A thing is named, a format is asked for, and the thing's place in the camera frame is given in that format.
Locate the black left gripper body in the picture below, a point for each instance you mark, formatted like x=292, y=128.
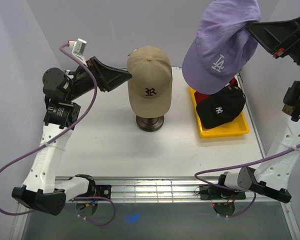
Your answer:
x=98, y=84

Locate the beige baseball cap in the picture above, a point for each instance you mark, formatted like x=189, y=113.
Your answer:
x=150, y=88

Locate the lavender baseball cap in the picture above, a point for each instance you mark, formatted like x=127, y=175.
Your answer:
x=222, y=45

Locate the black NY baseball cap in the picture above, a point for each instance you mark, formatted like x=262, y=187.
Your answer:
x=222, y=107

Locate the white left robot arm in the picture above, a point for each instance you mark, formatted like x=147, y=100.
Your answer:
x=60, y=91

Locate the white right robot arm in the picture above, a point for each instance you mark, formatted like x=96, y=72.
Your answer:
x=270, y=179

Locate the beige mannequin head stand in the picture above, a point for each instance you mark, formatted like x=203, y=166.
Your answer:
x=150, y=124

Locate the red baseball cap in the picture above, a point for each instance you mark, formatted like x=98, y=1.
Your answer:
x=199, y=97

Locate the yellow plastic tray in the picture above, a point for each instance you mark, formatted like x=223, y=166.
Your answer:
x=235, y=128

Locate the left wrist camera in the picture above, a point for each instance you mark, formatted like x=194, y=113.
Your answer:
x=78, y=47

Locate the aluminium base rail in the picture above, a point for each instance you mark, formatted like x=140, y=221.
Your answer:
x=152, y=190

